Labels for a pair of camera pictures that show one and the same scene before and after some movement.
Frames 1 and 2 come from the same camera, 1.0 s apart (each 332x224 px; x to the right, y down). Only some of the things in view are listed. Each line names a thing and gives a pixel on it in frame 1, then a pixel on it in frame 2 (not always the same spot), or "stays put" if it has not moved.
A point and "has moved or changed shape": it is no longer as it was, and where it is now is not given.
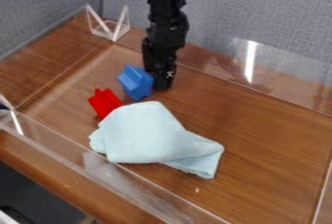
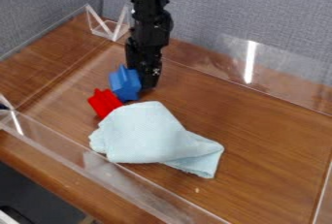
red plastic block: (104, 102) stays put
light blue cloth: (144, 133) stays put
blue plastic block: (138, 81) has moved or changed shape
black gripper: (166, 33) to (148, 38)
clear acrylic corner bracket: (109, 28) stays put
